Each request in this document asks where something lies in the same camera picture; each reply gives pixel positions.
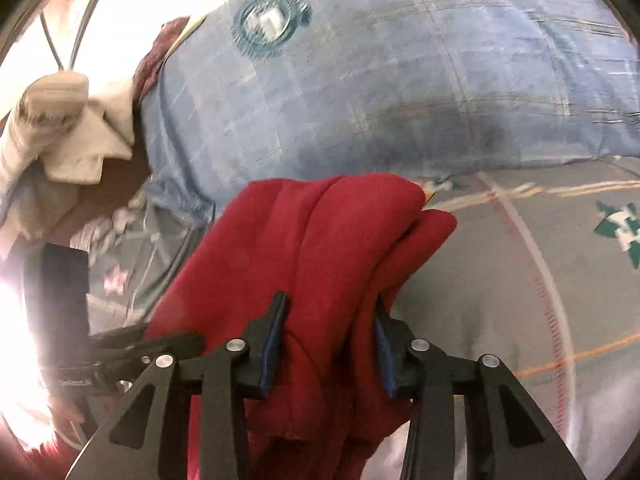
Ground metal wire rack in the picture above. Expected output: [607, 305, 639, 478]
[37, 0, 113, 72]

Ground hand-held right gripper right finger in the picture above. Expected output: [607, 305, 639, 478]
[374, 295, 588, 480]

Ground white crumpled cloth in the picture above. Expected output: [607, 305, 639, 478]
[0, 71, 137, 246]

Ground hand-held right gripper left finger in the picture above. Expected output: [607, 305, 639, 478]
[67, 291, 290, 480]

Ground grey star print bed sheet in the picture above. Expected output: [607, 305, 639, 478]
[75, 152, 640, 480]

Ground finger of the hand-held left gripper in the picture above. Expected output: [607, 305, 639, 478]
[92, 324, 205, 378]

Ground red garment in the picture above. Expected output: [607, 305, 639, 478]
[145, 172, 458, 480]

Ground blue plaid pillow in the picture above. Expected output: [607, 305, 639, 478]
[135, 0, 640, 231]

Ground dark red cloth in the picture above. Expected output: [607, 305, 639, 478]
[133, 16, 195, 107]

